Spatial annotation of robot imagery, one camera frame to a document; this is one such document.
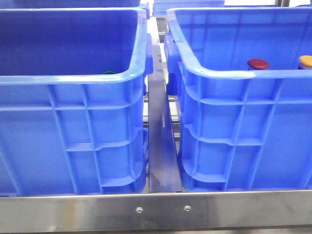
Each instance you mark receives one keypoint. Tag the red mushroom push button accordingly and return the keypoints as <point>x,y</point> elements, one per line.
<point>257,64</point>

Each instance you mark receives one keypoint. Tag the blue bin rear left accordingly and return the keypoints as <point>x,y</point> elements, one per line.
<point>32,4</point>

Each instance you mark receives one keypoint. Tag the far blue crate left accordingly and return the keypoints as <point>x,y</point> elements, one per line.
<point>161,6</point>

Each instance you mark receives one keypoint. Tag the steel shelf front rail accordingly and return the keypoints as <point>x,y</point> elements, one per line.
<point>157,212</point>

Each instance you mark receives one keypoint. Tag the blue plastic bin left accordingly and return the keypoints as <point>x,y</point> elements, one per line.
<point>65,127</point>

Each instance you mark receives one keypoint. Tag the yellow mushroom push button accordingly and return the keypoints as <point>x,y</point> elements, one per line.
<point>305,62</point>

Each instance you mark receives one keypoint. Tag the blue plastic bin right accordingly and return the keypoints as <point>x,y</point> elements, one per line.
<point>240,129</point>

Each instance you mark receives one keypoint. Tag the blue plastic bin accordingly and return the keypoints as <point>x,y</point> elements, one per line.
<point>65,127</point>
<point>240,129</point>

